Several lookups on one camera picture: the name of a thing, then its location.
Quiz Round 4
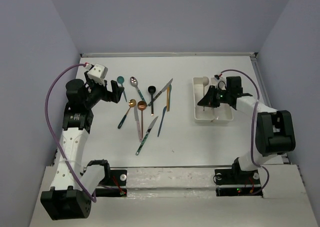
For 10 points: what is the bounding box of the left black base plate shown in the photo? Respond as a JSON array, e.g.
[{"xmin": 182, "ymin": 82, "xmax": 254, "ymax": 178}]
[{"xmin": 95, "ymin": 169, "xmax": 128, "ymax": 198}]

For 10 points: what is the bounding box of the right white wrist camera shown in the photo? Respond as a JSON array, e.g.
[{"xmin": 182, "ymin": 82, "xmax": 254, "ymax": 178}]
[{"xmin": 214, "ymin": 73, "xmax": 226, "ymax": 89}]

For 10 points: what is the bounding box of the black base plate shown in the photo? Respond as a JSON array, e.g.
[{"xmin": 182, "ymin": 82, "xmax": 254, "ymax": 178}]
[
  {"xmin": 212, "ymin": 168, "xmax": 263, "ymax": 197},
  {"xmin": 95, "ymin": 169, "xmax": 128, "ymax": 198}
]

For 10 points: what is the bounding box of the silver knife pink handle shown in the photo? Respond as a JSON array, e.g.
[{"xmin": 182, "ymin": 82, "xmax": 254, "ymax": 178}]
[{"xmin": 134, "ymin": 106, "xmax": 143, "ymax": 142}]

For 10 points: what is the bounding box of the silver spoon teal handle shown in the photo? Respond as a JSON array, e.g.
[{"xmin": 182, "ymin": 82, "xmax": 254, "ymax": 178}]
[{"xmin": 129, "ymin": 76, "xmax": 146, "ymax": 102}]

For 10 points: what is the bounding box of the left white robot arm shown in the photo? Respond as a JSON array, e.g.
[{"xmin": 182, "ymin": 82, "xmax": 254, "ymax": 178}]
[{"xmin": 40, "ymin": 70, "xmax": 124, "ymax": 221}]

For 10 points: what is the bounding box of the teal plastic spoon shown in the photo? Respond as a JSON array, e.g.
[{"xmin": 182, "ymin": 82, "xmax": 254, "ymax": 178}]
[{"xmin": 117, "ymin": 76, "xmax": 127, "ymax": 102}]

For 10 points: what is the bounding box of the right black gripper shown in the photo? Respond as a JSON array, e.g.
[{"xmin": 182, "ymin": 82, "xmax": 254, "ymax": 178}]
[{"xmin": 197, "ymin": 85, "xmax": 231, "ymax": 108}]

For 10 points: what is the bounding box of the white two-compartment container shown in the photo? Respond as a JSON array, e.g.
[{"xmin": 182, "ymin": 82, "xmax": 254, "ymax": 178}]
[{"xmin": 192, "ymin": 76, "xmax": 234, "ymax": 124}]

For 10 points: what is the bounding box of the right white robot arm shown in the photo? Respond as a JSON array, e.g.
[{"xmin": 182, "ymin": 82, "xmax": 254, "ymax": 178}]
[{"xmin": 197, "ymin": 75, "xmax": 296, "ymax": 183}]

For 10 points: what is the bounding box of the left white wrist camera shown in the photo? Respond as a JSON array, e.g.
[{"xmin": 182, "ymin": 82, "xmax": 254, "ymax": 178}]
[{"xmin": 84, "ymin": 62, "xmax": 108, "ymax": 87}]

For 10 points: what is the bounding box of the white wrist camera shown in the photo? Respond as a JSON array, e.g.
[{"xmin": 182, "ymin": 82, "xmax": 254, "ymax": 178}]
[
  {"xmin": 84, "ymin": 62, "xmax": 108, "ymax": 87},
  {"xmin": 214, "ymin": 73, "xmax": 226, "ymax": 89}
]

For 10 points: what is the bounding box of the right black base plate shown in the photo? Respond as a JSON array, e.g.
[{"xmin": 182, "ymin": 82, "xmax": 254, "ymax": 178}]
[{"xmin": 212, "ymin": 168, "xmax": 263, "ymax": 197}]

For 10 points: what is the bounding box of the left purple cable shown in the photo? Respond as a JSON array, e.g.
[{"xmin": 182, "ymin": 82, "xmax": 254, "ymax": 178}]
[{"xmin": 44, "ymin": 63, "xmax": 98, "ymax": 203}]

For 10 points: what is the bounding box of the gold spoon teal handle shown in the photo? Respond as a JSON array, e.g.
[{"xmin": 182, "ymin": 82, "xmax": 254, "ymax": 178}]
[{"xmin": 117, "ymin": 99, "xmax": 137, "ymax": 129}]

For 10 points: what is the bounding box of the beige plastic spoon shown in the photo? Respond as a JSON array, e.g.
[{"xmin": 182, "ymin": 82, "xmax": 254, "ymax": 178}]
[{"xmin": 202, "ymin": 76, "xmax": 209, "ymax": 97}]

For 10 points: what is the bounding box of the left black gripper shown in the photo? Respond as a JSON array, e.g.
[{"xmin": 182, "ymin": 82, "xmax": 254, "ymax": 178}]
[{"xmin": 84, "ymin": 70, "xmax": 124, "ymax": 109}]

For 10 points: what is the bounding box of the silver knife dark handle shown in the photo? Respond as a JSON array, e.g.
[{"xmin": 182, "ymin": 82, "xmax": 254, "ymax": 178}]
[{"xmin": 148, "ymin": 78, "xmax": 173, "ymax": 106}]

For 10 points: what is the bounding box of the black spoon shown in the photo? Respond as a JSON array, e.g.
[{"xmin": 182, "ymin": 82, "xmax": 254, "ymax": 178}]
[{"xmin": 148, "ymin": 85, "xmax": 156, "ymax": 116}]

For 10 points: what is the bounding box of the copper spoon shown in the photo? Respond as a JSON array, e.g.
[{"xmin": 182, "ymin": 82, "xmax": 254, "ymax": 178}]
[{"xmin": 137, "ymin": 100, "xmax": 148, "ymax": 138}]

